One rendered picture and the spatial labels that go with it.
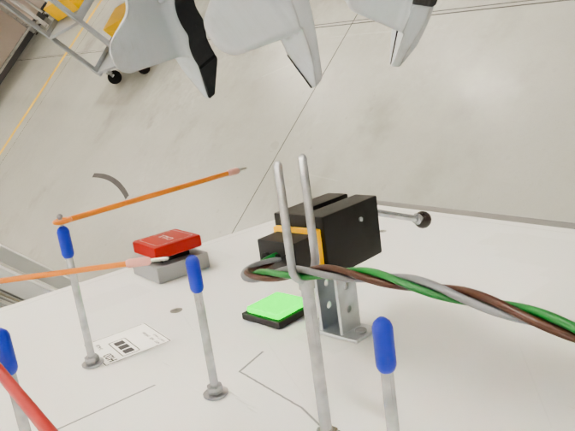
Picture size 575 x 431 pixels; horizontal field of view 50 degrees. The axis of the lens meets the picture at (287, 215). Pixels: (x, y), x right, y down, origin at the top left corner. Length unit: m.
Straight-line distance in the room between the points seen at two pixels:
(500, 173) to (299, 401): 1.57
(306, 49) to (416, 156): 1.79
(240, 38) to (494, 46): 1.97
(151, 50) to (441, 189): 1.64
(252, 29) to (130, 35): 0.09
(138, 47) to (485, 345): 0.27
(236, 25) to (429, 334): 0.23
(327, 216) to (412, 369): 0.10
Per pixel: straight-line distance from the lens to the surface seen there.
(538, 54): 2.11
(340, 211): 0.38
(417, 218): 0.49
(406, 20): 0.45
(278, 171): 0.26
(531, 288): 0.49
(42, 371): 0.47
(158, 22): 0.37
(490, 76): 2.15
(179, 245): 0.59
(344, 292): 0.41
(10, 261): 1.38
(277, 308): 0.46
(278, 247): 0.37
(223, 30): 0.29
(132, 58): 0.36
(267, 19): 0.30
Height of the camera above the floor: 1.38
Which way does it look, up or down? 36 degrees down
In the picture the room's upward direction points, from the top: 54 degrees counter-clockwise
